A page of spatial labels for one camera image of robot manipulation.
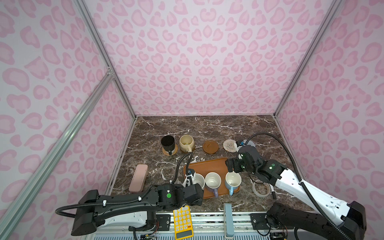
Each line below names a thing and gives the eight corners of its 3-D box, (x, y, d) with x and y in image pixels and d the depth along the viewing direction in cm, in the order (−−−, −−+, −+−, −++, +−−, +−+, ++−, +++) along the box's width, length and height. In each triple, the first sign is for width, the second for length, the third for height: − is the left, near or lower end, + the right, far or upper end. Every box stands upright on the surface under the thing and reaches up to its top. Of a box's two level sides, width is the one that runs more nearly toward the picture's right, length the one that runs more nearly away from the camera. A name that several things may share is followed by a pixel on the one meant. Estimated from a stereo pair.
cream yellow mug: (178, 153, 101) (176, 145, 93) (182, 141, 107) (181, 133, 99) (191, 156, 99) (191, 148, 92) (195, 144, 105) (195, 136, 98)
